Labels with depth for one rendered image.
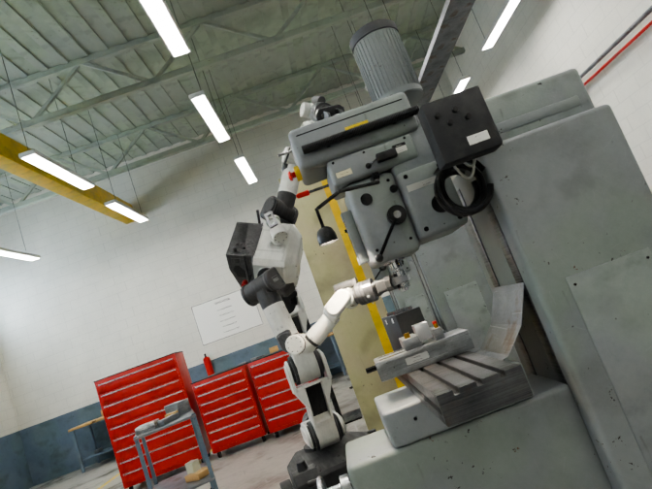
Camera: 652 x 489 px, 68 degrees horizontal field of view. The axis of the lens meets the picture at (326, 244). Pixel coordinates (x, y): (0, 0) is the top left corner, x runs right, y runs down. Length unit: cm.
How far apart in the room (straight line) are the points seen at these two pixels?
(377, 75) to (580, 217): 90
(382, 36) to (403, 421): 142
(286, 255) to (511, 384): 109
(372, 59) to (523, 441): 147
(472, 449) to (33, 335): 1159
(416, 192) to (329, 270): 187
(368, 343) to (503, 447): 192
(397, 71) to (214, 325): 960
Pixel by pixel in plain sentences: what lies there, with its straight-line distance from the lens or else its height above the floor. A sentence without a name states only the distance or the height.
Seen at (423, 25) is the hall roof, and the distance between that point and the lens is 1129.
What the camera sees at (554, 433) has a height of 59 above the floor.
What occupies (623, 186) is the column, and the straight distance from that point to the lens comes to 193.
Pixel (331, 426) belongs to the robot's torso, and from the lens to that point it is 249.
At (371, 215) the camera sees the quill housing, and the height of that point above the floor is 149.
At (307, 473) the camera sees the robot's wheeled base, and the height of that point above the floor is 60.
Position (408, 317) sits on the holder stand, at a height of 108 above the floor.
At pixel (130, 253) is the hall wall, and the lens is 1185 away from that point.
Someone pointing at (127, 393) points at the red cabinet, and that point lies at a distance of 695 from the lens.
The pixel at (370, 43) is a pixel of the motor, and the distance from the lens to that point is 205.
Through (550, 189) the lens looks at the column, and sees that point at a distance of 182.
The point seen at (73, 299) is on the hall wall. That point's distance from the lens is 1230.
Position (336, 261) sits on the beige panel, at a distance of 358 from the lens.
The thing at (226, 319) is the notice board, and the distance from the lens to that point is 1109.
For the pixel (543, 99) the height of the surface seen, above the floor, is 168.
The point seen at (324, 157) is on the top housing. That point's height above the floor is 174.
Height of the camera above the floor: 120
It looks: 8 degrees up
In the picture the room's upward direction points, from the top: 20 degrees counter-clockwise
